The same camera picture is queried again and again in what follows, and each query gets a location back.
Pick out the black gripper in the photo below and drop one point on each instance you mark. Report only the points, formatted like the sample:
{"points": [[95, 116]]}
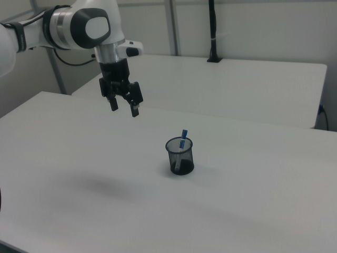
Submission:
{"points": [[115, 69]]}

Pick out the blue capped white marker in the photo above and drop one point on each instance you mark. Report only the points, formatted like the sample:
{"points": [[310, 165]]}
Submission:
{"points": [[183, 133]]}

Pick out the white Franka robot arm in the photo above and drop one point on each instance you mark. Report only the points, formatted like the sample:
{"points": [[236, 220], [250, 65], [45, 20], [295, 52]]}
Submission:
{"points": [[65, 21]]}

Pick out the black mesh pen cup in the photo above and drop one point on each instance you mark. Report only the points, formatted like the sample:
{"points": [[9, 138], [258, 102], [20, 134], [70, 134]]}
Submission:
{"points": [[187, 160]]}

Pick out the grey wall frame post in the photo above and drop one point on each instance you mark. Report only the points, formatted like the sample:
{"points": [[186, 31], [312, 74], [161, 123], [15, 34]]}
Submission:
{"points": [[174, 26]]}

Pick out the black camera stand pole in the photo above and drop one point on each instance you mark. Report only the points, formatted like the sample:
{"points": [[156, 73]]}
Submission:
{"points": [[212, 26]]}

